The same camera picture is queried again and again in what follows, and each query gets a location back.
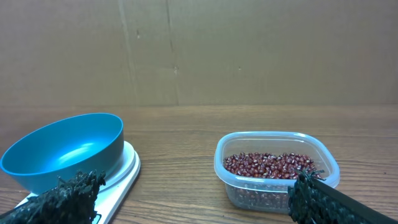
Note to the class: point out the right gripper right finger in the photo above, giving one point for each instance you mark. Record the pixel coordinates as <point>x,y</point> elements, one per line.
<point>311,201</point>

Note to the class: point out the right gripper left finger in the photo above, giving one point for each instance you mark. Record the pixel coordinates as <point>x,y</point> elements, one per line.
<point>71,201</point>

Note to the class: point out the white digital kitchen scale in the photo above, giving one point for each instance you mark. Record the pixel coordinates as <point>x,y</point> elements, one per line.
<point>117,184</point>

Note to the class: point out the teal blue bowl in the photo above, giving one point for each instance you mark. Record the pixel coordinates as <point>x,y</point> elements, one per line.
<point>87,142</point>

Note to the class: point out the clear plastic container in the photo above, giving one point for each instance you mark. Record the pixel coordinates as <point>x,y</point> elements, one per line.
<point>270,195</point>

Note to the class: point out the red beans in container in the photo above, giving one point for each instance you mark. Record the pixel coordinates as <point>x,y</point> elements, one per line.
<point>271,166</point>

